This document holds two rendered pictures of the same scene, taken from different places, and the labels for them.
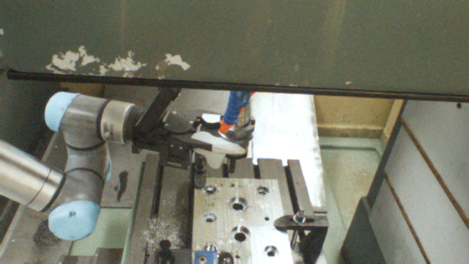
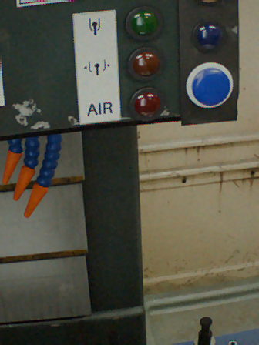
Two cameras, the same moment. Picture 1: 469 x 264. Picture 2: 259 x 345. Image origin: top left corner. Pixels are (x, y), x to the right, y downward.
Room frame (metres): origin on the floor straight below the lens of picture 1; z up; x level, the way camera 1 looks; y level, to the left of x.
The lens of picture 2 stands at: (0.34, 0.63, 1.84)
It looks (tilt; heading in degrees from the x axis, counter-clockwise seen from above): 29 degrees down; 269
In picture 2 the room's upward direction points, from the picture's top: 3 degrees counter-clockwise
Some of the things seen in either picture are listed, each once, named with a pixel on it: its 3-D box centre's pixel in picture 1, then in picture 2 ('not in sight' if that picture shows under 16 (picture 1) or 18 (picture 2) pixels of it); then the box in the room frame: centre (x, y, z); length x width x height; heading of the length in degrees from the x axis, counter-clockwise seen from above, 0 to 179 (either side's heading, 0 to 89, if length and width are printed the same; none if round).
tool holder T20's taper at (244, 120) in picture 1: (239, 103); not in sight; (0.59, 0.00, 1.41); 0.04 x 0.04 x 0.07
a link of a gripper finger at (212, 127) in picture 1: (225, 133); not in sight; (0.62, 0.02, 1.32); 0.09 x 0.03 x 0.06; 96
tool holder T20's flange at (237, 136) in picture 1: (237, 126); not in sight; (0.59, 0.00, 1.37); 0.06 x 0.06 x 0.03
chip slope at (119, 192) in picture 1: (210, 155); not in sight; (1.25, 0.08, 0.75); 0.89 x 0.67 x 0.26; 97
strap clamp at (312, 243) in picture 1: (299, 229); not in sight; (0.72, -0.19, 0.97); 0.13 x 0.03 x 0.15; 97
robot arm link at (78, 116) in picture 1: (81, 116); not in sight; (0.63, 0.28, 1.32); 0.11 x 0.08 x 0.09; 82
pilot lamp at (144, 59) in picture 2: not in sight; (146, 64); (0.32, 0.18, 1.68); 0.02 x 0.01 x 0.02; 7
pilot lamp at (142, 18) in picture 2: not in sight; (144, 23); (0.32, 0.18, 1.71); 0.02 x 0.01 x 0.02; 7
